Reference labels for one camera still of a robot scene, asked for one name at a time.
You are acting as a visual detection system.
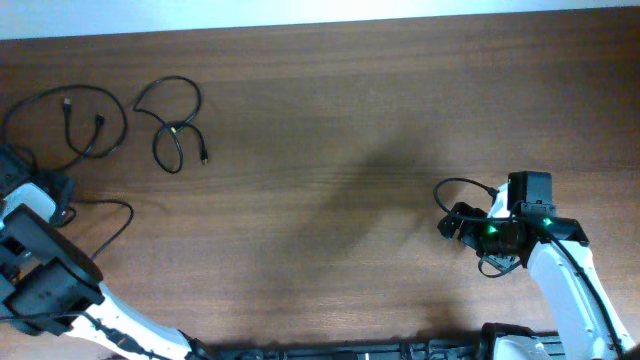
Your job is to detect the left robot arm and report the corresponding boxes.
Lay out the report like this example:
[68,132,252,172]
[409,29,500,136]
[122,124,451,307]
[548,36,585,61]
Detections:
[1,145,215,359]

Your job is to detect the black thin usb cable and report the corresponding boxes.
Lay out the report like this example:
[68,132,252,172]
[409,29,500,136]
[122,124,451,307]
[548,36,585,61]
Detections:
[132,75,210,175]

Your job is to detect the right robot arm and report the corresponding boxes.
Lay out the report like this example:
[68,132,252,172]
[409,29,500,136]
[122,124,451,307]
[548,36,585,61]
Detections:
[437,171,639,359]

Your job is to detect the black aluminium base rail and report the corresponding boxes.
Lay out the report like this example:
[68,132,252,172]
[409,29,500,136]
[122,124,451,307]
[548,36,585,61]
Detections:
[210,323,567,360]

